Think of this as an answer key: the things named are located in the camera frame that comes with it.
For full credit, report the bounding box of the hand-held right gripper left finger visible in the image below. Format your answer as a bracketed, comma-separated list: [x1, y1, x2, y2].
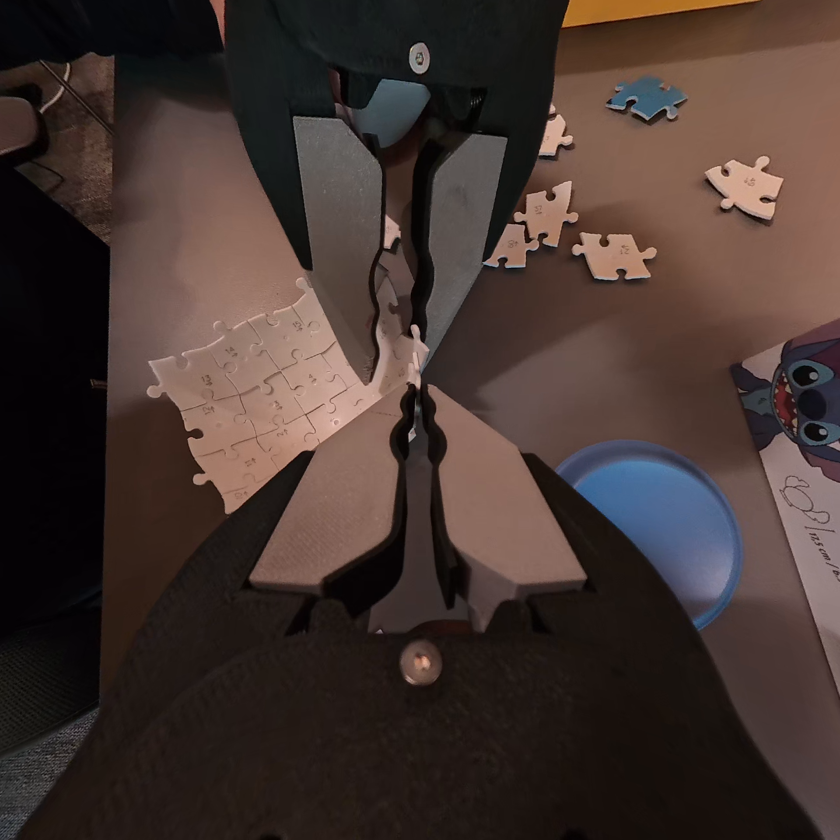
[248, 384, 420, 616]

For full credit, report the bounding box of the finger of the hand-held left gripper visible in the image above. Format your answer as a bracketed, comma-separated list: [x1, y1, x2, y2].
[292, 117, 388, 388]
[397, 128, 509, 353]

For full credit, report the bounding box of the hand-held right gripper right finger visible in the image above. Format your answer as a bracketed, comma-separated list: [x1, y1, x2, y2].
[420, 384, 588, 634]

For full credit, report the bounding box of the assembled curved puzzle section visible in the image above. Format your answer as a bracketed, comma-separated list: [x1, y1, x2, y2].
[146, 217, 427, 516]

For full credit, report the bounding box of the single numbered puzzle piece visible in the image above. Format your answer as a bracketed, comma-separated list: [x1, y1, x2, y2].
[406, 323, 432, 448]

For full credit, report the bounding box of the scatter of puzzle pieces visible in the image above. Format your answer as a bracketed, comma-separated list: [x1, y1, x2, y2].
[382, 105, 785, 282]

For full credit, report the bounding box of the yellow plastic bin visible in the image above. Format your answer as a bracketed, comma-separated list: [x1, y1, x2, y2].
[561, 0, 765, 28]

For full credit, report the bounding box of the colourful cartoon puzzle box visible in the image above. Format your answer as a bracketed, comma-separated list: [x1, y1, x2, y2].
[730, 318, 840, 700]

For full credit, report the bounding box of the person's left forearm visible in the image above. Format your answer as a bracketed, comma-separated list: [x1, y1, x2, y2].
[0, 0, 227, 71]

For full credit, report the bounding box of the blue puzzle piece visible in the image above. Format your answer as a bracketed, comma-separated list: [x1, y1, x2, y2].
[605, 75, 689, 123]

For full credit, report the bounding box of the blue round plastic stand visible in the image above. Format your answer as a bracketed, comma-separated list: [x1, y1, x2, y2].
[554, 440, 744, 632]

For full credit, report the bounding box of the dark chair armrest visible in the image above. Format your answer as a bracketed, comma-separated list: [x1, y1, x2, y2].
[0, 97, 52, 158]

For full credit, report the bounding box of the white cable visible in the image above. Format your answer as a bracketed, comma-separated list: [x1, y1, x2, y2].
[36, 59, 74, 110]

